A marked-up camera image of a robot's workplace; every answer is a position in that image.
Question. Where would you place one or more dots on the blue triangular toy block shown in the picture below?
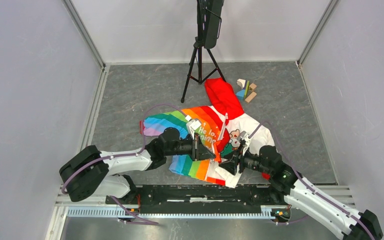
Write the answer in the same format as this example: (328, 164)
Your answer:
(240, 94)

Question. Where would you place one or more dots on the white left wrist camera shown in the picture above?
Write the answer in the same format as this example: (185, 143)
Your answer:
(192, 125)

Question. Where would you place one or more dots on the green flat toy block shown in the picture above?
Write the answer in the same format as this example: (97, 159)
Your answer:
(246, 88)

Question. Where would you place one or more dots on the white arch toy block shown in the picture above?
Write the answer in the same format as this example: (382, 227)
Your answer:
(242, 83)

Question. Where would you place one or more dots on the small wooden cube block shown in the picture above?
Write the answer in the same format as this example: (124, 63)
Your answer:
(252, 87)

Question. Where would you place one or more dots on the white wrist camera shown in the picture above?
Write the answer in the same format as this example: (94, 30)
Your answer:
(244, 139)
(192, 125)

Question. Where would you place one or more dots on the long wooden block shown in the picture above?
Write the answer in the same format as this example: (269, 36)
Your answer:
(250, 97)

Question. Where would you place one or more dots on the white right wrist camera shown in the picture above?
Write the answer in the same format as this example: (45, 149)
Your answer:
(244, 139)

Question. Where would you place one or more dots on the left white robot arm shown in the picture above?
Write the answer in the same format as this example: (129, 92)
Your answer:
(92, 171)

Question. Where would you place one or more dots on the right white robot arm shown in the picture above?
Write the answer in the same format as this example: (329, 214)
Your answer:
(291, 187)

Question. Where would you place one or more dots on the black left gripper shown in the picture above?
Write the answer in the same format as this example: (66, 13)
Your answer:
(199, 152)

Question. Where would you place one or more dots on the black panel on tripod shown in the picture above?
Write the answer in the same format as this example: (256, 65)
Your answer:
(209, 22)

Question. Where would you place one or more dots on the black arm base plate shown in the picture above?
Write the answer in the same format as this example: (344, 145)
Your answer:
(202, 199)

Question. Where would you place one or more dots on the rainbow hooded zip jacket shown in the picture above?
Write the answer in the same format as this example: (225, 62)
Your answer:
(221, 123)

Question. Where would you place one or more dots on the black camera tripod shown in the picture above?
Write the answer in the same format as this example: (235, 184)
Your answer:
(197, 60)

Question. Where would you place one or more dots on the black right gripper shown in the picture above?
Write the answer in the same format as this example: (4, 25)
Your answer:
(231, 163)

